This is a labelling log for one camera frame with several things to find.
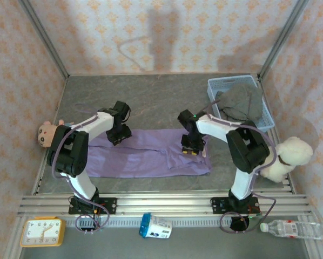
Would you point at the thin aluminium table edge strip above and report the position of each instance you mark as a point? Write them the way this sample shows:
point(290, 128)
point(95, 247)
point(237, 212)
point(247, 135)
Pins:
point(39, 172)

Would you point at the wide aluminium mounting rail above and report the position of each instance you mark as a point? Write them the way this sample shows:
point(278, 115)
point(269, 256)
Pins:
point(164, 202)

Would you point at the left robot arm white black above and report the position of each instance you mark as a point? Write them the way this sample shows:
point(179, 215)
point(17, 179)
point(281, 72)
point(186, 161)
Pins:
point(69, 153)

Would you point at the clear plastic water bottle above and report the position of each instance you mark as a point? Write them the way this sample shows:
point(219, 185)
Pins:
point(291, 228)

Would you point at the white cup with blue lid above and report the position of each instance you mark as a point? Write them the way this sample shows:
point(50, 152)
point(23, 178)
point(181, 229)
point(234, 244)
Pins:
point(156, 226)

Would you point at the grey garment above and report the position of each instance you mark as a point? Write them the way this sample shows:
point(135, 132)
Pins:
point(239, 102)

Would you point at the yellow alarm clock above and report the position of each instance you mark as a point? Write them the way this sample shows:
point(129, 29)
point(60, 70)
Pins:
point(41, 232)

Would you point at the purple t-shirt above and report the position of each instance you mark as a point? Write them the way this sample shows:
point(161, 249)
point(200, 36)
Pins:
point(140, 162)

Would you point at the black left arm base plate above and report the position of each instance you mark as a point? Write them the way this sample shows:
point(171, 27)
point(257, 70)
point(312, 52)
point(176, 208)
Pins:
point(111, 205)

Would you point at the light blue plastic basket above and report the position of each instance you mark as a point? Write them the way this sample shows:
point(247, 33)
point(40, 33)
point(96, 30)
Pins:
point(218, 83)

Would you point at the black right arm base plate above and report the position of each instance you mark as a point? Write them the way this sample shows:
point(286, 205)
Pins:
point(215, 205)

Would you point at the white fluffy plush toy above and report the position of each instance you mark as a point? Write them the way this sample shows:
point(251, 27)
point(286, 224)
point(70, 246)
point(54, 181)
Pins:
point(293, 153)

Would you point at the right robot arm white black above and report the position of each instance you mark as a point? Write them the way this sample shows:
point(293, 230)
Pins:
point(248, 151)

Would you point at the aluminium frame post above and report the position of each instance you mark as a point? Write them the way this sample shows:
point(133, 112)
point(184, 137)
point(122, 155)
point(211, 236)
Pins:
point(45, 37)
point(281, 37)

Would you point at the plush doll with striped shirt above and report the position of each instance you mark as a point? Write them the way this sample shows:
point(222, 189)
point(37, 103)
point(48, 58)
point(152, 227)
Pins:
point(45, 135)

